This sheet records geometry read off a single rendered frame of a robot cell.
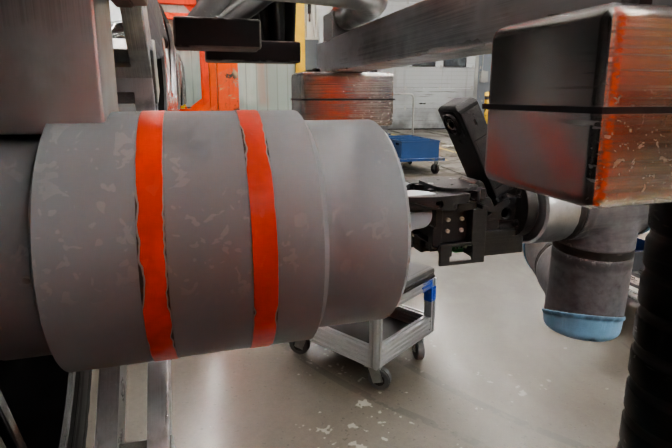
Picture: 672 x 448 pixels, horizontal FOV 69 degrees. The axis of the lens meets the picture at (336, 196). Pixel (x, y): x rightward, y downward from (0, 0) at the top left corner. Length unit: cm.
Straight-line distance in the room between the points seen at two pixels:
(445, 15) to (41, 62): 19
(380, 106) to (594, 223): 28
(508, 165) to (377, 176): 11
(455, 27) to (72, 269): 20
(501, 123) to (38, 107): 21
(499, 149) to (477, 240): 37
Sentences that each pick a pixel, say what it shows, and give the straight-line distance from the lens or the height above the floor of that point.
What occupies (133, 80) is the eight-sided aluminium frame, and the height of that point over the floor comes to 94.
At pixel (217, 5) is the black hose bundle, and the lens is 37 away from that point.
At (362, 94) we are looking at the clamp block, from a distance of 46.
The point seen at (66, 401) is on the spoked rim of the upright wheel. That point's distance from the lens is 53.
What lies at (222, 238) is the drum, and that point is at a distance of 23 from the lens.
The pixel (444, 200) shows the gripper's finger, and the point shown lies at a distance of 48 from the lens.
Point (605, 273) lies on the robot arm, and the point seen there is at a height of 73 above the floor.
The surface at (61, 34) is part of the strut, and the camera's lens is 27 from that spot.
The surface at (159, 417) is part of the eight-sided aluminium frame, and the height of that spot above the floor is 65.
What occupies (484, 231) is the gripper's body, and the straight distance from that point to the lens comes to 53.
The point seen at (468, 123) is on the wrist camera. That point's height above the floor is 90.
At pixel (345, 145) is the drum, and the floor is 90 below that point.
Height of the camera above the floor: 93
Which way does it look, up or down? 12 degrees down
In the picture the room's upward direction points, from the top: straight up
